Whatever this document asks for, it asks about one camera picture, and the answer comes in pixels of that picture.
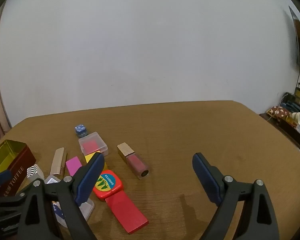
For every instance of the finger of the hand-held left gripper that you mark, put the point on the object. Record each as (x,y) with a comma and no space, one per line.
(1,176)

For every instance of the pink lip gloss gold cap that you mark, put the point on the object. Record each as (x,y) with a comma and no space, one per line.
(133,161)

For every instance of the dark wooden cabinet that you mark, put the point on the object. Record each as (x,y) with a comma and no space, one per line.
(287,130)

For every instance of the red tape measure green label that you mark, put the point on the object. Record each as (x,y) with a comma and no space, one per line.
(110,182)

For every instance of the red wooden block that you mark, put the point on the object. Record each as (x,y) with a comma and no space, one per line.
(125,212)

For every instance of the floral cushion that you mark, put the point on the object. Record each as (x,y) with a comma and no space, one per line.
(277,111)

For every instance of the clear box with pink pad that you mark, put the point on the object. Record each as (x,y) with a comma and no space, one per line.
(92,145)

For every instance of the dark blue cloth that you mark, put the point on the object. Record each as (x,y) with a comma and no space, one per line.
(293,106)

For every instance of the paper cup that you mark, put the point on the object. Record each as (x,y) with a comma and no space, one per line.
(297,117)

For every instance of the white and blue card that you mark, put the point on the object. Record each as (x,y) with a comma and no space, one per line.
(58,211)

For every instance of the red tin box gold interior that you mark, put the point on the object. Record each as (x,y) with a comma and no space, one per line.
(5,155)

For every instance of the yellow block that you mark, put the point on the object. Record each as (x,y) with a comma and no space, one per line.
(88,158)

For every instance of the clear plastic box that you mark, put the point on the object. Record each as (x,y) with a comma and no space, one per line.
(86,210)

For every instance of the pink block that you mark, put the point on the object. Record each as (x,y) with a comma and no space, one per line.
(73,165)

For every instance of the gold lipstick tube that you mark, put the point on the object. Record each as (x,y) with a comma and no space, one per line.
(57,160)

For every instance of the silver zigzag lipstick case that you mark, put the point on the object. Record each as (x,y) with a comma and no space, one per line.
(35,171)

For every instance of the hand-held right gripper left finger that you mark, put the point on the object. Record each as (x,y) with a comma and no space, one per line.
(86,182)

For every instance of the small blue cube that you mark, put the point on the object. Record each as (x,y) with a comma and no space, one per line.
(80,130)

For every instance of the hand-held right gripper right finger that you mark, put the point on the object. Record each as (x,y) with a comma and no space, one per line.
(207,180)

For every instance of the yellow box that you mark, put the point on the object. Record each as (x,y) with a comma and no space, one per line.
(298,93)

